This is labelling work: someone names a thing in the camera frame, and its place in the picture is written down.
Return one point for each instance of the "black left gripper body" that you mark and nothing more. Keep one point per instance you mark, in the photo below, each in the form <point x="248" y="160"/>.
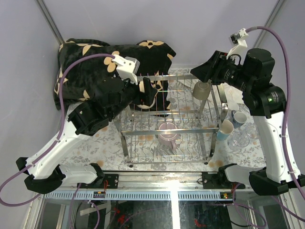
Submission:
<point x="132" y="94"/>

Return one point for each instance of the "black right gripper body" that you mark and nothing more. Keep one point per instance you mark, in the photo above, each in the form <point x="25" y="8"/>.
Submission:
<point x="228" y="72"/>

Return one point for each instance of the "olive beige mug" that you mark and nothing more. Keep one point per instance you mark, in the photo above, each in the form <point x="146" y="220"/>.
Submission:
<point x="201" y="90"/>

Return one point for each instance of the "grey textured coffee mug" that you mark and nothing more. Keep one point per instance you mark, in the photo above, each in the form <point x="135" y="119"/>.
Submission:
<point x="238" y="118"/>

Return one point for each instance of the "light blue mug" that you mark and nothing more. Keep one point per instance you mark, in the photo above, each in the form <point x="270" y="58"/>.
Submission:
<point x="225" y="130"/>

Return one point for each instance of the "clear glass tumbler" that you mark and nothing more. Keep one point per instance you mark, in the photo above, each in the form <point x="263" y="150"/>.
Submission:
<point x="238" y="141"/>
<point x="251" y="131"/>

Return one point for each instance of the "clear glass tumbler front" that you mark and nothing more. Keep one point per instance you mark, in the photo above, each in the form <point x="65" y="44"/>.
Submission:
<point x="251" y="131"/>

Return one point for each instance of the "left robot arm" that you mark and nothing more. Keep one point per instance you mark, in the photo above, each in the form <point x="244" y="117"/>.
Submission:
<point x="44" y="170"/>

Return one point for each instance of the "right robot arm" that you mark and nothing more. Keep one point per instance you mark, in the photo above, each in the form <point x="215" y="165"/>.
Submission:
<point x="267" y="105"/>

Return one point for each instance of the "stainless steel dish rack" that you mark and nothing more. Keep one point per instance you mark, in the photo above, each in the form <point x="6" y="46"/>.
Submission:
<point x="197" y="122"/>

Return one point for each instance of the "white crumpled cloth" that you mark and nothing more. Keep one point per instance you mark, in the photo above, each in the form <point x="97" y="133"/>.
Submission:
<point x="233" y="95"/>

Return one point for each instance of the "pink mug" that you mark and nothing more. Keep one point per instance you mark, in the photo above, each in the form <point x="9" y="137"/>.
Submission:
<point x="168" y="139"/>

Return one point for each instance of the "floral patterned table mat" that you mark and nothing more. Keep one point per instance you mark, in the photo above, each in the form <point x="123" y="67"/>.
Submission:
<point x="105" y="149"/>

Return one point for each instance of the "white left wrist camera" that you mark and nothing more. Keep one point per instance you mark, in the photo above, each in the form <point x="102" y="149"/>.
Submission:
<point x="127" y="68"/>

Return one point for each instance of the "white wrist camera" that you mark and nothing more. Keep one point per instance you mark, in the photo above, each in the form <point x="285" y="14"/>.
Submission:
<point x="127" y="68"/>
<point x="239" y="42"/>

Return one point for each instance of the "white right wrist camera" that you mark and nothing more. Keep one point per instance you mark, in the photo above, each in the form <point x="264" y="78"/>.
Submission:
<point x="239" y="42"/>

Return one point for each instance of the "right aluminium frame post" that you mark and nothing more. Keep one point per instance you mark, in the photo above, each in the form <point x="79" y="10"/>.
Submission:
<point x="269" y="22"/>

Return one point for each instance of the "aluminium frame post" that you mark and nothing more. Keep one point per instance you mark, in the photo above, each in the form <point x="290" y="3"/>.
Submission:
<point x="50" y="21"/>
<point x="269" y="22"/>

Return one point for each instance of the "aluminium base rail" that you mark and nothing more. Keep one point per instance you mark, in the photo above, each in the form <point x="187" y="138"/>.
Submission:
<point x="151" y="186"/>

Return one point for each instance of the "left aluminium frame post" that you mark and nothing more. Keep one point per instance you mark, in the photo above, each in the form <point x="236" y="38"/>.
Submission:
<point x="50" y="21"/>

